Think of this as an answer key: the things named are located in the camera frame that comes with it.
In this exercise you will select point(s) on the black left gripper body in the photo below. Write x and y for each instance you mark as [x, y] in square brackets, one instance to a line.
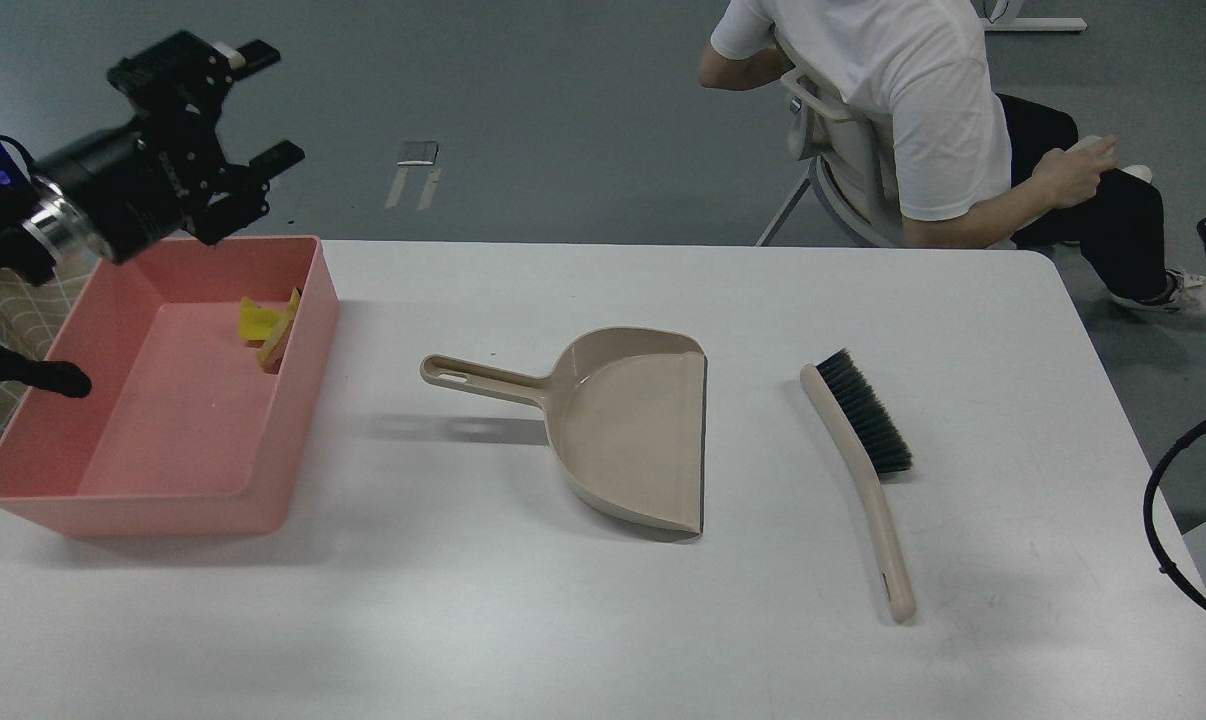
[120, 190]

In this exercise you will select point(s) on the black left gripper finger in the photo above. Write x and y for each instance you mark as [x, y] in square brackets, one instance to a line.
[185, 74]
[236, 196]

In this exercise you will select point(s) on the yellow green sponge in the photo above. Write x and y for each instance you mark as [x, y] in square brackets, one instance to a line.
[257, 323]

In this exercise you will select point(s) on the triangular toast slice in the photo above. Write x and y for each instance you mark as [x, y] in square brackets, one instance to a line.
[269, 354]

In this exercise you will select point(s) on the beige hand brush black bristles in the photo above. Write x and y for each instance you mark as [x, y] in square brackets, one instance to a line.
[871, 446]

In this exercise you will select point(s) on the beige plastic dustpan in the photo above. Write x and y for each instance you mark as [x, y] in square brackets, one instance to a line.
[624, 413]

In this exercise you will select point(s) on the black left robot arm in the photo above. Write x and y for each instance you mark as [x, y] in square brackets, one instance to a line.
[19, 254]

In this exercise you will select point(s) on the pink plastic bin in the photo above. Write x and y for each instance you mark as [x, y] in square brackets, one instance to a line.
[183, 432]

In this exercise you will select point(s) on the person's hand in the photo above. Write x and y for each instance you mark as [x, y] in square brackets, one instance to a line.
[1066, 178]

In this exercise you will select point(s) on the beige checkered cloth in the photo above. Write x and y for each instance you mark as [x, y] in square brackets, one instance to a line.
[30, 318]

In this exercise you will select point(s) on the white stand base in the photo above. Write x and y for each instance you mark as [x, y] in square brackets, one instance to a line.
[1067, 25]

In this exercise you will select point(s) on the person in white shirt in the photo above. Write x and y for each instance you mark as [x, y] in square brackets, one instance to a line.
[963, 152]

